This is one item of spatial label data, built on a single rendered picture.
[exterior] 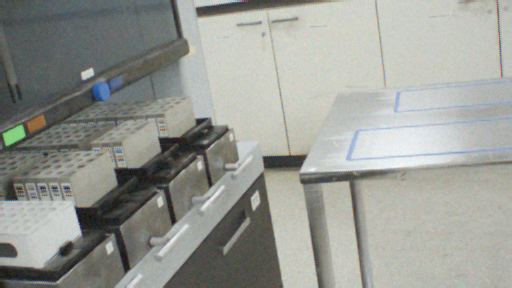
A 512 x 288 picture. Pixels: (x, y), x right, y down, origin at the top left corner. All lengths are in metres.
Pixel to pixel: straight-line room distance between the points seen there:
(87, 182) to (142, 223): 0.10
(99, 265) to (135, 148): 0.28
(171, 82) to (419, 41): 1.80
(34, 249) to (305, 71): 2.39
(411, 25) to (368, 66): 0.27
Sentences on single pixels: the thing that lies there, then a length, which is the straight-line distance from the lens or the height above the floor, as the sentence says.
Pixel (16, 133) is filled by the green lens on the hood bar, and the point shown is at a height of 0.98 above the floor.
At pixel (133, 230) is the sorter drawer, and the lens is 0.99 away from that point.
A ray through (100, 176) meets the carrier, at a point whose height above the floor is 0.85.
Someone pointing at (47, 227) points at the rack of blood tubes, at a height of 0.86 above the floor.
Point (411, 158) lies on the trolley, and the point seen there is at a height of 0.82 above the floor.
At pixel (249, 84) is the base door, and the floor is 0.46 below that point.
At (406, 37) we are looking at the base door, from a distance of 3.00.
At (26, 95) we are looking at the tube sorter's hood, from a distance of 0.93.
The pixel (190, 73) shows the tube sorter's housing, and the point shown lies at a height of 0.92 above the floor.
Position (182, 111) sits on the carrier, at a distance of 1.29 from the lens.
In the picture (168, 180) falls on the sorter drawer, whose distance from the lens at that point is 1.09.
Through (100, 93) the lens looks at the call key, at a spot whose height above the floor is 0.98.
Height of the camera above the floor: 1.17
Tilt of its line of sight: 18 degrees down
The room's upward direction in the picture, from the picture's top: 10 degrees counter-clockwise
